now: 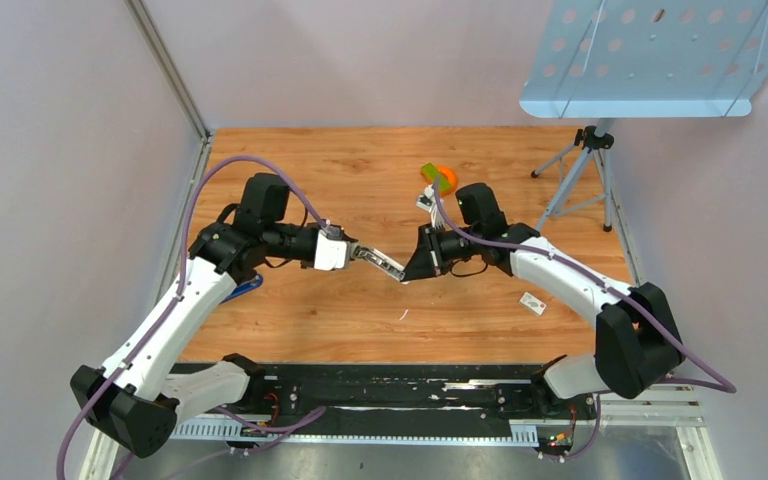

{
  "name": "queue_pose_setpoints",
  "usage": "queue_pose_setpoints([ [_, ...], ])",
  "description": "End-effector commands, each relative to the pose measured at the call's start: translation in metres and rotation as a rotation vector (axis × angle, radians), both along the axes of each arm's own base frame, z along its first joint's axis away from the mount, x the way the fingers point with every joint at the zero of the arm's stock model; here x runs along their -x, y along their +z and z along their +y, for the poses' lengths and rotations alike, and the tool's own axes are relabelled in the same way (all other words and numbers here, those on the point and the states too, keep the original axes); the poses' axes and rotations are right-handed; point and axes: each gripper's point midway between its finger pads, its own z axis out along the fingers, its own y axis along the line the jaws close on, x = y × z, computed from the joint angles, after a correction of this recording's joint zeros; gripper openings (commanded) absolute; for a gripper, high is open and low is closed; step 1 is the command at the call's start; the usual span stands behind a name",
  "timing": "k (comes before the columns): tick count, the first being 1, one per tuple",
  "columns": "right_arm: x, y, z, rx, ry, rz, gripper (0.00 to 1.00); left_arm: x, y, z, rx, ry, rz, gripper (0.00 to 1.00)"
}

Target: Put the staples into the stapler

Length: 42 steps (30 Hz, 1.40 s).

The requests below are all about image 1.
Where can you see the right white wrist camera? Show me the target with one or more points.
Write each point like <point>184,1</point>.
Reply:
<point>427,202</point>

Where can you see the grey tripod stand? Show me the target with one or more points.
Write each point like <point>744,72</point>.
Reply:
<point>591,144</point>

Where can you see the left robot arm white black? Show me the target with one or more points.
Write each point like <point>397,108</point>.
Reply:
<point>133,398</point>

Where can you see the white slotted cable duct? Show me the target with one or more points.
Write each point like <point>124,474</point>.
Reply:
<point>220,429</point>

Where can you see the green orange tape dispenser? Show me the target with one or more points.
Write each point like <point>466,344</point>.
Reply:
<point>445,176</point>

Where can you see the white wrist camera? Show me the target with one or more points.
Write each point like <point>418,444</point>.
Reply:
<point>427,202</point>
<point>333,250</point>

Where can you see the small white label card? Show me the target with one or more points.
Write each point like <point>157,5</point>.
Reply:
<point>532,303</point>

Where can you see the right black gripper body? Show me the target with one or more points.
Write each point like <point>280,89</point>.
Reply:
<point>455,246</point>

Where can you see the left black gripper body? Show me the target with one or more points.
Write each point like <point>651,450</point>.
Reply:
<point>290,241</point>

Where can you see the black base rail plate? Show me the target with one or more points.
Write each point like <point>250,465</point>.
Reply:
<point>407,399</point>

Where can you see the beige grey stapler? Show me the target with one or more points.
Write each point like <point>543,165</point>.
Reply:
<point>379,260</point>

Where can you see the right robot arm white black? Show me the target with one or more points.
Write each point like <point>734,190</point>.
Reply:
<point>636,338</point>

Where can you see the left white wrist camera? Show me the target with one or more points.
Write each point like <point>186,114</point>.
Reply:
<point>333,250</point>

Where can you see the light blue perforated tray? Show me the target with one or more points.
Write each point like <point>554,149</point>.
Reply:
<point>649,59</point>

